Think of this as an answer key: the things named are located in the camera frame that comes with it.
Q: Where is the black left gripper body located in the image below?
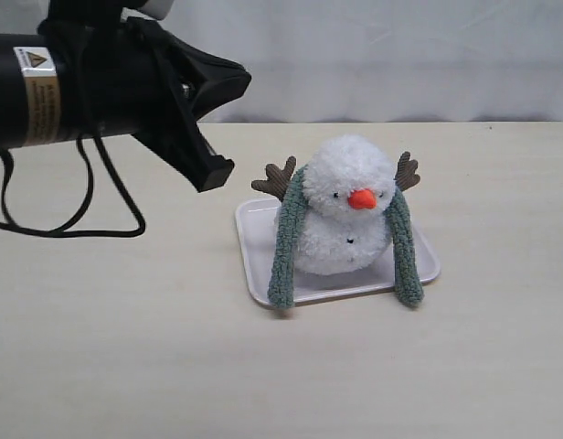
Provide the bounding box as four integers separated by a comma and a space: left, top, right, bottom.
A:
38, 16, 190, 137

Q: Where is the green fluffy scarf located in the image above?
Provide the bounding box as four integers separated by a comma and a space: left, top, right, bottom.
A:
267, 164, 424, 309

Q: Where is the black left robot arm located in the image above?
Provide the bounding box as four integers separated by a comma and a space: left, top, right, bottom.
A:
0, 17, 251, 192

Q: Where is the white plush snowman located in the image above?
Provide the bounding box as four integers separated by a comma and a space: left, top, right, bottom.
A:
250, 134, 420, 276

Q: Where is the white backdrop curtain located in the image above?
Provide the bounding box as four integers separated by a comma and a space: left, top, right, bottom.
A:
163, 1, 563, 123

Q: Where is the white rectangular tray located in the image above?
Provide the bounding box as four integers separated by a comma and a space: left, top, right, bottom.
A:
235, 198, 441, 308

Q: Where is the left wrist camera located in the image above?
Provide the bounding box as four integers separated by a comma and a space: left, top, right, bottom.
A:
121, 0, 175, 21

